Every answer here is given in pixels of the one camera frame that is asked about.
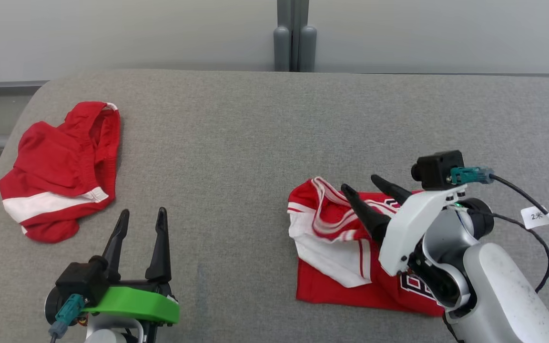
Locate teal right cable connector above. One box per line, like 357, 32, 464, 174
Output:
449, 166, 496, 186

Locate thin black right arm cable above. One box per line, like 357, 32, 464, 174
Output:
465, 209, 549, 294

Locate red shorts with white stripe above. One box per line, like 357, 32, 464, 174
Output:
0, 101, 122, 244

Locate white right cable tag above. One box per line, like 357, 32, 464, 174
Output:
520, 205, 549, 231

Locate red Bulls basketball jersey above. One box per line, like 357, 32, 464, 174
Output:
287, 177, 447, 318

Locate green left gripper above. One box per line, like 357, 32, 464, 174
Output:
81, 207, 181, 327

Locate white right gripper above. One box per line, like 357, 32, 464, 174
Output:
340, 174, 468, 277

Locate teal cable connector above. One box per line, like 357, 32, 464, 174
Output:
449, 166, 496, 186
48, 293, 86, 340

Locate grey partition post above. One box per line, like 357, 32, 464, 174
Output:
273, 0, 317, 73

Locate teal left cable connector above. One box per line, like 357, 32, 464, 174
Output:
48, 293, 86, 340

